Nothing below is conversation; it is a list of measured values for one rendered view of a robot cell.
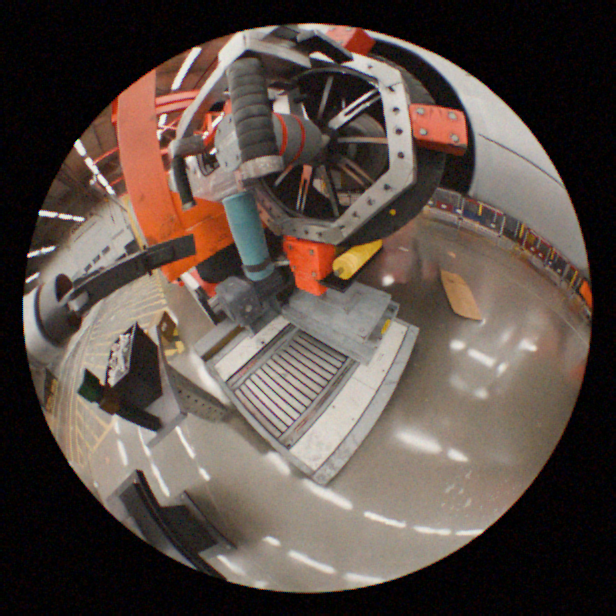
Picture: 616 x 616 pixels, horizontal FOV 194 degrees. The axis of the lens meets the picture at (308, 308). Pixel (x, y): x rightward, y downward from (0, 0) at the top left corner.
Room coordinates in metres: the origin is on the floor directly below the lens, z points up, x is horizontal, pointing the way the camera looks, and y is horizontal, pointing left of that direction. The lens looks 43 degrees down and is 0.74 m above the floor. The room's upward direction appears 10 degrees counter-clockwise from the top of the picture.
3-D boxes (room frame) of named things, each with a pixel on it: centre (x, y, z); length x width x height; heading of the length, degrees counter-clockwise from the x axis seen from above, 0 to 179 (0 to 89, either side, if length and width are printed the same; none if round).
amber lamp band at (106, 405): (0.01, 0.38, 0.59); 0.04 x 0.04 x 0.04; 43
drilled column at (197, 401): (0.18, 0.53, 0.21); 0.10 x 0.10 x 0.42; 43
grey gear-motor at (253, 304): (0.67, 0.20, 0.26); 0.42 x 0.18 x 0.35; 133
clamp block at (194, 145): (0.45, 0.23, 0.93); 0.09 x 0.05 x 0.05; 133
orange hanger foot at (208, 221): (0.85, 0.29, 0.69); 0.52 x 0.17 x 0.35; 133
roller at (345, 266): (0.44, -0.19, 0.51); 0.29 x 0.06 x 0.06; 133
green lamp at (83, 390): (0.01, 0.38, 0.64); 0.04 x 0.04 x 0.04; 43
